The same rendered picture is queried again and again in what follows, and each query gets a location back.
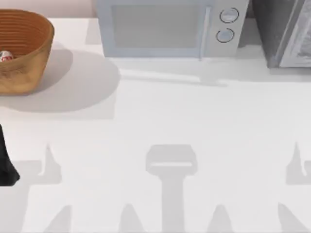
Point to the grey cabinet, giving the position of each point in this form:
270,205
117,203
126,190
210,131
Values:
284,34

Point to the round microwave knob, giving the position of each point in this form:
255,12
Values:
225,35
229,15

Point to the brown woven basket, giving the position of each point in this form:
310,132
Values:
36,60

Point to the pale microwave oven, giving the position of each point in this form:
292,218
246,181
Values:
239,24

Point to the white and red can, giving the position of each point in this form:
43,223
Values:
5,56

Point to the microwave oven door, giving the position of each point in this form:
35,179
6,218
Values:
155,26

